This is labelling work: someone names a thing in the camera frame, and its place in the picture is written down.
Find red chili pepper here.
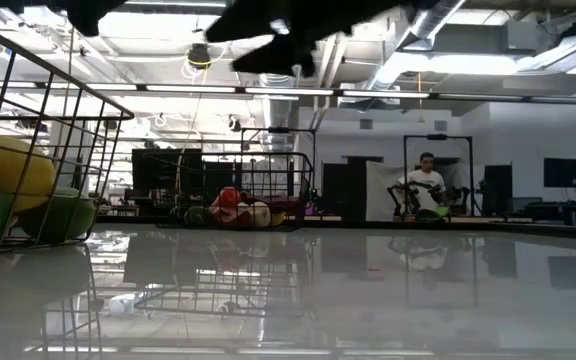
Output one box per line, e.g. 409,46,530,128
209,202,242,227

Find long ceiling light bar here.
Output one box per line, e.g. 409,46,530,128
0,82,576,106

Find black background monitor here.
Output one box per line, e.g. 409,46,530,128
543,157,576,189

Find white hanging sheet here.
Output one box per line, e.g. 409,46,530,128
366,162,405,221

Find black upright panel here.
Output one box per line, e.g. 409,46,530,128
482,163,514,217

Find black background table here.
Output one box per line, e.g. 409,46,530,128
512,199,576,226

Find light green round fruit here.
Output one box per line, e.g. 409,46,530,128
17,186,98,240

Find green cucumber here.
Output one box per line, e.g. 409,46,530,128
183,205,209,227

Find black hanging dome device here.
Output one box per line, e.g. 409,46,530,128
186,43,213,70

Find silver ribbed air duct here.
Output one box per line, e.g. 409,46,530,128
257,74,303,151
367,0,469,91

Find black background rig frame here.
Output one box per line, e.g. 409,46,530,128
403,133,474,216
240,126,318,206

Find yellow-orange mango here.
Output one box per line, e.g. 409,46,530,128
0,134,58,214

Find black background cabinet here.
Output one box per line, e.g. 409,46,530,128
131,148,204,221

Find silver wire basket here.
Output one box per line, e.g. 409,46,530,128
0,17,135,251

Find person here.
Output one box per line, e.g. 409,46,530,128
395,152,449,221

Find black wire basket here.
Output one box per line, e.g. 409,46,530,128
140,151,315,231

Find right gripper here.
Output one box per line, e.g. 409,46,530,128
205,0,419,79

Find black background robot arms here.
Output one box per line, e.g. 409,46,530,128
386,180,471,221

